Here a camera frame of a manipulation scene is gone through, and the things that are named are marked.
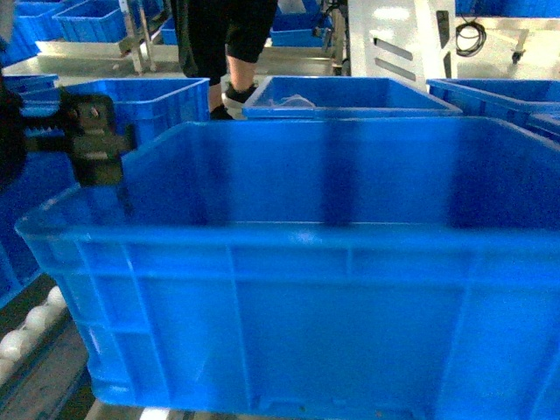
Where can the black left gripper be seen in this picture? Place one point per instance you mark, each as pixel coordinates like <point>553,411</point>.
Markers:
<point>83,127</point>

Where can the large blue plastic crate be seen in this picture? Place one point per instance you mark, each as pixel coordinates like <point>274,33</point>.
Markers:
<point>389,268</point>

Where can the blue crate on shelf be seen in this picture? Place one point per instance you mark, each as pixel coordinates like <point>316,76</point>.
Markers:
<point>149,106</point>

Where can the blue crate far left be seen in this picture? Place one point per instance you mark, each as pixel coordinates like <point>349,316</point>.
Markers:
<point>25,185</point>

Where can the blue crate upper left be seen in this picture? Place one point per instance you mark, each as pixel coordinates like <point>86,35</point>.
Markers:
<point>92,22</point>

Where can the person in black pants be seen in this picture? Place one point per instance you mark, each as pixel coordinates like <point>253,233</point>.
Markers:
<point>222,41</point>

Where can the blue crate behind centre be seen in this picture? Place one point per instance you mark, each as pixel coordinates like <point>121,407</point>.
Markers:
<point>340,97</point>

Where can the white machine cabinet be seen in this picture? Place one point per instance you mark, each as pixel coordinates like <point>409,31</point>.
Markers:
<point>412,41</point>

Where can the blue crate right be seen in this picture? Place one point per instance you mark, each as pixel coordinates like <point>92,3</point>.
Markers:
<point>530,104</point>

